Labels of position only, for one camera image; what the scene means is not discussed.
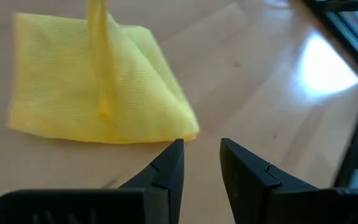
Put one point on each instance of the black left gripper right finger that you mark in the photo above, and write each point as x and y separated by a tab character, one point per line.
291	205

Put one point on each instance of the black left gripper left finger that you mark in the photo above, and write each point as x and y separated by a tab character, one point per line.
120	205

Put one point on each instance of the yellow microfiber towel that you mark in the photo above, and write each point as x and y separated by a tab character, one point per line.
73	93

